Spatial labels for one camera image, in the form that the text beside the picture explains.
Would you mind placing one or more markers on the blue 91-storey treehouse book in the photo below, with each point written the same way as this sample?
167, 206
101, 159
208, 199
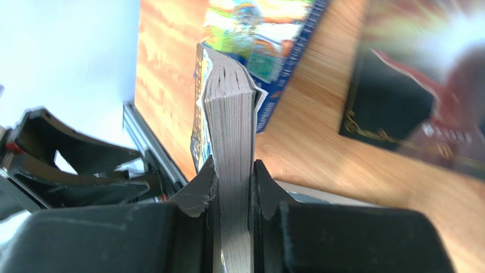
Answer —
267, 37

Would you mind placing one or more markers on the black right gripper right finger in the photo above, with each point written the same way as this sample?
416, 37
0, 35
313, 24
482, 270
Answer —
266, 193

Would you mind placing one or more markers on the black 169-storey treehouse book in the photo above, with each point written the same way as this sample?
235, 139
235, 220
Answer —
227, 101

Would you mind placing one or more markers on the three days to see book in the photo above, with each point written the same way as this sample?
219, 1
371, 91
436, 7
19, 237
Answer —
417, 88

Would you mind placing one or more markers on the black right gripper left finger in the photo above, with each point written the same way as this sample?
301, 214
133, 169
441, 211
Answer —
194, 198

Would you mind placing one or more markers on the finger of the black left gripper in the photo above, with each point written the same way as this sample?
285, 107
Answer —
52, 188
41, 135

